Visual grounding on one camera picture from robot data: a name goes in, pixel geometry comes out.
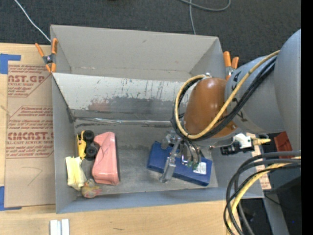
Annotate grey metal bin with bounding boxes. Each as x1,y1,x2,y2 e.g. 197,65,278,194
49,24,265,214

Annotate yellow and pink toy duck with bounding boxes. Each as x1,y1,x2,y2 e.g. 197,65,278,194
80,178,102,199

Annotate blue box with white label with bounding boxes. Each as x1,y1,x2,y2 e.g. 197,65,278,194
146,141,213,187

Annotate yellow toy truck, black wheels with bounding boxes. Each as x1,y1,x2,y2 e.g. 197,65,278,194
76,130,100,161

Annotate brown cardboard board, red print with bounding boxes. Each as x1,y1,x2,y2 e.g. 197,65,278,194
0,42,57,212

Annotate black cylinder on white bracket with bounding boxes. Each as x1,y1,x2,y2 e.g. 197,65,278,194
220,133,272,156

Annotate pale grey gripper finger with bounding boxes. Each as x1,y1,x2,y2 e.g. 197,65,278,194
159,156,177,184
160,133,172,150

